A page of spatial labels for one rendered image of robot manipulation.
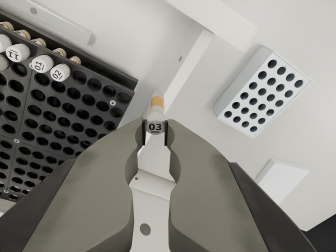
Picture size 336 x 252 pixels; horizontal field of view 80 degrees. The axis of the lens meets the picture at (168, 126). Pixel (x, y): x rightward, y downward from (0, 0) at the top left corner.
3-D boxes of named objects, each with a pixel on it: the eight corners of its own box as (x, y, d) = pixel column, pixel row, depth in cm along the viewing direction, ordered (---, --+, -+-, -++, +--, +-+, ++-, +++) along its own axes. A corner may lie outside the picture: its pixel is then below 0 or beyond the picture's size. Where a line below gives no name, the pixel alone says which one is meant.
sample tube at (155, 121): (165, 104, 17) (164, 136, 13) (150, 103, 17) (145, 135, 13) (165, 90, 16) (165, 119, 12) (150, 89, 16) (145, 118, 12)
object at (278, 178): (271, 157, 43) (275, 163, 42) (305, 165, 44) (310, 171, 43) (242, 195, 49) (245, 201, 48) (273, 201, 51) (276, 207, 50)
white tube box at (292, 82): (262, 44, 30) (274, 50, 27) (299, 72, 33) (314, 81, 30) (211, 107, 36) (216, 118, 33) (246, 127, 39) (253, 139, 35)
